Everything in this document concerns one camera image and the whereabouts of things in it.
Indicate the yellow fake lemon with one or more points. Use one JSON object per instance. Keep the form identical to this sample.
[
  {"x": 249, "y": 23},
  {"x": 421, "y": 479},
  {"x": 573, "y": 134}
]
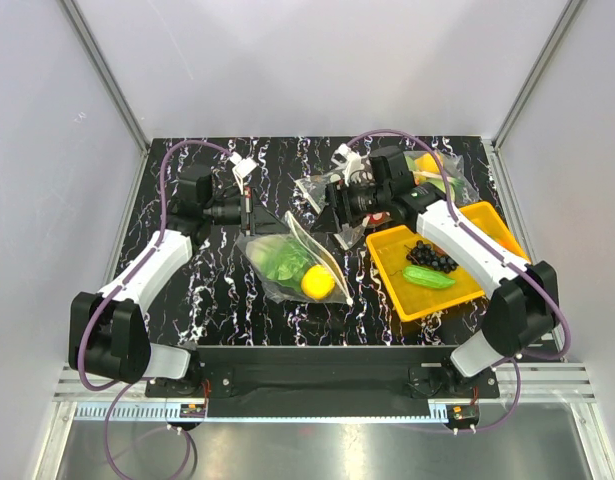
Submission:
[{"x": 317, "y": 283}]

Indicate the small connector board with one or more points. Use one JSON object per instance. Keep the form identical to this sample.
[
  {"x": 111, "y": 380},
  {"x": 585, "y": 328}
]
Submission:
[
  {"x": 464, "y": 414},
  {"x": 193, "y": 410}
]

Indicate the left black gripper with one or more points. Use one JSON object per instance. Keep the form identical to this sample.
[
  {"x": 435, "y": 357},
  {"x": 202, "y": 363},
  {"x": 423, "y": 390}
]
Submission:
[{"x": 256, "y": 218}]

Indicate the clear bag of fake fruit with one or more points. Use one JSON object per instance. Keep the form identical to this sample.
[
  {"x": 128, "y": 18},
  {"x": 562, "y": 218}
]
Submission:
[{"x": 424, "y": 169}]

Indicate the right small connector board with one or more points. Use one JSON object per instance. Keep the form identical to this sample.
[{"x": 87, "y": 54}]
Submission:
[{"x": 464, "y": 414}]

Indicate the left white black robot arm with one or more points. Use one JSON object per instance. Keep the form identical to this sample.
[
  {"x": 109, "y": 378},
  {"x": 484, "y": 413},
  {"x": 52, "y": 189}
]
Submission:
[{"x": 107, "y": 335}]

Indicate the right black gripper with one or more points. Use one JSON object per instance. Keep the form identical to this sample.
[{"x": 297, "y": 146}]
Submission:
[{"x": 339, "y": 195}]

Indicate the left small connector board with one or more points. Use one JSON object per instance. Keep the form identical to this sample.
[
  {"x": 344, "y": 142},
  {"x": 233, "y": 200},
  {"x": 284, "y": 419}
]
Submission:
[{"x": 193, "y": 410}]

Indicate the black marble pattern mat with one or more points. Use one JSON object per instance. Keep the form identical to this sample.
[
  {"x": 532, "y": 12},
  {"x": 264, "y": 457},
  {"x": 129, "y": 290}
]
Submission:
[{"x": 217, "y": 299}]

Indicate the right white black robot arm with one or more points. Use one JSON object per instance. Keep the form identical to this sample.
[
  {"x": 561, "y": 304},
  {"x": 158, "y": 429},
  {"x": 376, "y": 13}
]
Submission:
[{"x": 523, "y": 297}]

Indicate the green fake bitter gourd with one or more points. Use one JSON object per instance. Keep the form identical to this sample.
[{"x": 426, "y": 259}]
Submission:
[{"x": 427, "y": 278}]

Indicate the black fake grape bunch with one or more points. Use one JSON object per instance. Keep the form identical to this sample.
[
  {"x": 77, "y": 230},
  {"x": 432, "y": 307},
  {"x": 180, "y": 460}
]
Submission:
[{"x": 429, "y": 256}]

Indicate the clear zip bag with lemon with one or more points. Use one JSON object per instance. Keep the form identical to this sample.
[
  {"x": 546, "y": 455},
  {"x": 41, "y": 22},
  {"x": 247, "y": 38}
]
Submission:
[{"x": 321, "y": 256}]

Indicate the slotted white cable duct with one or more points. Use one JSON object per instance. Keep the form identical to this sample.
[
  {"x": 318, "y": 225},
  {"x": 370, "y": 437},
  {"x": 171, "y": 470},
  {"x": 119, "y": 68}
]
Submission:
[{"x": 219, "y": 411}]

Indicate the green fake bok choy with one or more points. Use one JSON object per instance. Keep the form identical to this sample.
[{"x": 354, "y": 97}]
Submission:
[{"x": 280, "y": 259}]

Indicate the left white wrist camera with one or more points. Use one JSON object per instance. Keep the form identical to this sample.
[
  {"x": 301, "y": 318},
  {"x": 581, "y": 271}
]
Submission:
[{"x": 241, "y": 168}]

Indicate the yellow plastic tray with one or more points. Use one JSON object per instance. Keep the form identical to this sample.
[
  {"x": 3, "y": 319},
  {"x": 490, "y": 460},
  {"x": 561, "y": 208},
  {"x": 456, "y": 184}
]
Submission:
[{"x": 417, "y": 290}]

